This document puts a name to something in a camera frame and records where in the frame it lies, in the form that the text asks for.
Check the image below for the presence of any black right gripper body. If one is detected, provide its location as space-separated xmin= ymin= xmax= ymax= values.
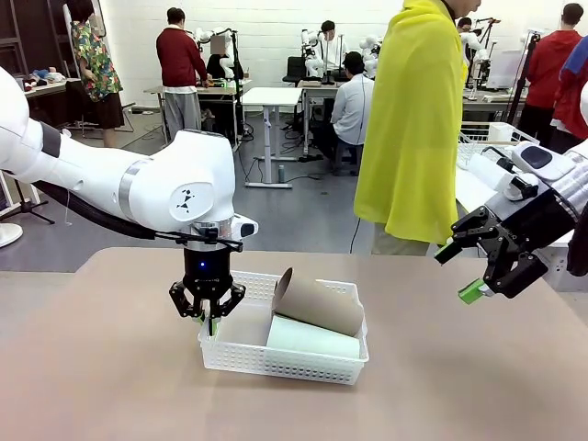
xmin=484 ymin=187 xmax=575 ymax=254

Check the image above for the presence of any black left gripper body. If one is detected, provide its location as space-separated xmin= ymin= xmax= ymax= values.
xmin=182 ymin=245 xmax=234 ymax=300

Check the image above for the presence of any white perforated plastic basket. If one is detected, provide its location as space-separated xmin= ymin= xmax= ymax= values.
xmin=197 ymin=269 xmax=370 ymax=386

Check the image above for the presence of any brown cup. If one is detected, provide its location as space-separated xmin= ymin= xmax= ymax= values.
xmin=270 ymin=267 xmax=366 ymax=338

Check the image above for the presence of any pale green cup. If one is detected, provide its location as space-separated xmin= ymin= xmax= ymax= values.
xmin=266 ymin=314 xmax=362 ymax=359

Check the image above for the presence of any person in yellow poncho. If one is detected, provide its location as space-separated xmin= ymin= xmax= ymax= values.
xmin=353 ymin=0 xmax=483 ymax=257

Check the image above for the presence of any person in red blue jacket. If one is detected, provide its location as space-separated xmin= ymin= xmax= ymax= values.
xmin=550 ymin=35 xmax=588 ymax=156

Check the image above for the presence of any grey stool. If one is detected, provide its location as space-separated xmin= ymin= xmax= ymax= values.
xmin=331 ymin=141 xmax=363 ymax=178

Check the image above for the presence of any person in red hoodie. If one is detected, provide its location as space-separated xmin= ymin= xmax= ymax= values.
xmin=522 ymin=2 xmax=585 ymax=149

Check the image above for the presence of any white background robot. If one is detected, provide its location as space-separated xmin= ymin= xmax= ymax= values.
xmin=358 ymin=35 xmax=383 ymax=79
xmin=300 ymin=28 xmax=328 ymax=78
xmin=458 ymin=30 xmax=492 ymax=89
xmin=195 ymin=26 xmax=245 ymax=80

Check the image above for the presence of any seated person in white shirt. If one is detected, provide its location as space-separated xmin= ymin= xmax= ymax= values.
xmin=314 ymin=51 xmax=377 ymax=176

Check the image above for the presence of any white standing desk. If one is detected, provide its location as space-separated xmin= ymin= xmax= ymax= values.
xmin=241 ymin=86 xmax=305 ymax=190

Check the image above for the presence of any black tripod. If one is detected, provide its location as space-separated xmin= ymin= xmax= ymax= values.
xmin=0 ymin=169 xmax=56 ymax=227

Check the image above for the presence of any white fan base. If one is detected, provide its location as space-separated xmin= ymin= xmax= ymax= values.
xmin=0 ymin=222 xmax=24 ymax=249

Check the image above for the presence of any person in dark red sweater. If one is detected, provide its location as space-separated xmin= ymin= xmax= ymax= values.
xmin=155 ymin=6 xmax=210 ymax=144

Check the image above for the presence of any black office chair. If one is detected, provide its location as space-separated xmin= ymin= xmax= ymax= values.
xmin=281 ymin=55 xmax=310 ymax=86

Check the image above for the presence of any person in floral shirt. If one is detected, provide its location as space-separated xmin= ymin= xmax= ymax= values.
xmin=63 ymin=0 xmax=126 ymax=148

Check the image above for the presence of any seated person with black hair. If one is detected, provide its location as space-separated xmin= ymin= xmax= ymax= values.
xmin=319 ymin=19 xmax=351 ymax=71

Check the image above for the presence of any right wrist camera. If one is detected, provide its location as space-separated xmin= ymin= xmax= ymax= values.
xmin=503 ymin=174 xmax=539 ymax=201

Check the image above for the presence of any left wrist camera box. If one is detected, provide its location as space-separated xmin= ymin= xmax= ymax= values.
xmin=232 ymin=214 xmax=259 ymax=239

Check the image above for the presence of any white wire basket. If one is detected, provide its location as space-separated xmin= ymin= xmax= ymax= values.
xmin=456 ymin=121 xmax=542 ymax=172

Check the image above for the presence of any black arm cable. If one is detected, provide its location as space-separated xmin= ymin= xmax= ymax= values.
xmin=32 ymin=180 xmax=243 ymax=253

